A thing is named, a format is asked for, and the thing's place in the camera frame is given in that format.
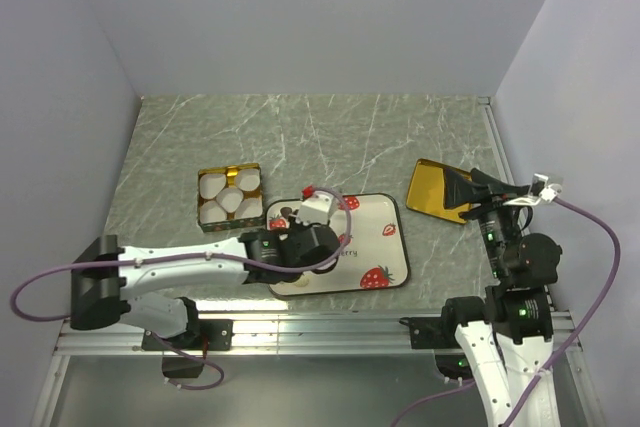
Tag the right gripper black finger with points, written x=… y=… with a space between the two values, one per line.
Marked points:
x=459 y=190
x=474 y=214

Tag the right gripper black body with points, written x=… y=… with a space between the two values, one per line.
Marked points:
x=499 y=210

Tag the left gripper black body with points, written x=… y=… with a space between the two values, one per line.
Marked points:
x=297 y=229

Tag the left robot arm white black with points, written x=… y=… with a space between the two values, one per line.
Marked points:
x=113 y=284

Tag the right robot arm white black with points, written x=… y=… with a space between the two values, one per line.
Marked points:
x=507 y=336

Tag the white oval chocolate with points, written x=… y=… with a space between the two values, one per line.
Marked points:
x=302 y=282

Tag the green gold chocolate tin box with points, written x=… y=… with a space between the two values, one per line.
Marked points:
x=230 y=197

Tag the gold tin lid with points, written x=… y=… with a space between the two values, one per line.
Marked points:
x=426 y=193

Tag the white strawberry tray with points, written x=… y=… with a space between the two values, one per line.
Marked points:
x=375 y=257

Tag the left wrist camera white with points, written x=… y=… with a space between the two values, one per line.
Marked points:
x=317 y=207

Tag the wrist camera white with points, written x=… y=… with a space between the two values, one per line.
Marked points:
x=544 y=188
x=317 y=207

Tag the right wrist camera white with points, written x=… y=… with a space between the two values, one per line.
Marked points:
x=544 y=188

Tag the aluminium rail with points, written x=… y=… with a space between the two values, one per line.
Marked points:
x=273 y=333

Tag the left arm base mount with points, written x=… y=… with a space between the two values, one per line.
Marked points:
x=185 y=360

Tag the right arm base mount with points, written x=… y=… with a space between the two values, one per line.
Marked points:
x=429 y=333

